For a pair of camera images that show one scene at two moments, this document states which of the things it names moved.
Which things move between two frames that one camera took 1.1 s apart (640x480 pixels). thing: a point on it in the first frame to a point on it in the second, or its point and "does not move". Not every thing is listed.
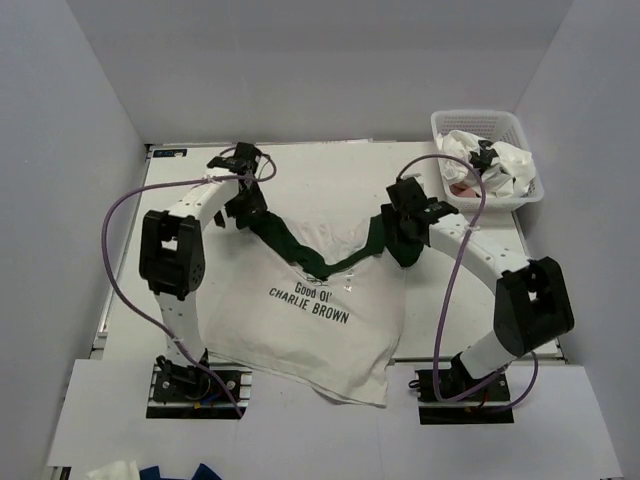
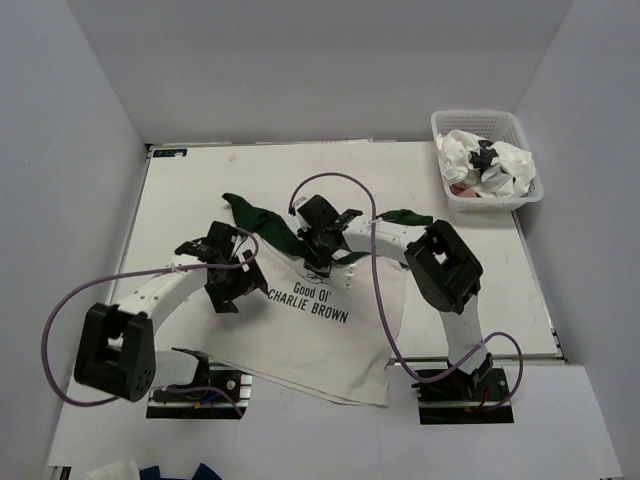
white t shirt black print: [508, 170] does not move
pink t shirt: [462, 191] does not move
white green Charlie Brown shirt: [266, 301] does not move
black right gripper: [396, 215] to [323, 255]
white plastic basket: [494, 127] does not move
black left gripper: [255, 204] to [249, 280]
